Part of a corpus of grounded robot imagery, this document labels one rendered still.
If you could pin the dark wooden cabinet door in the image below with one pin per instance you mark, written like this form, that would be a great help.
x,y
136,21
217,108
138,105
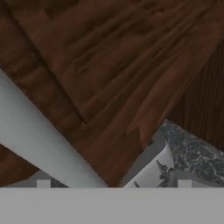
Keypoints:
x,y
204,102
116,73

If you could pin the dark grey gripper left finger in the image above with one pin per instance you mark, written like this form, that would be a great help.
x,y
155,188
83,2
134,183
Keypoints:
x,y
43,182

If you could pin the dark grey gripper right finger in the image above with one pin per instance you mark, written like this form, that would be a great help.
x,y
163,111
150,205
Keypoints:
x,y
184,182

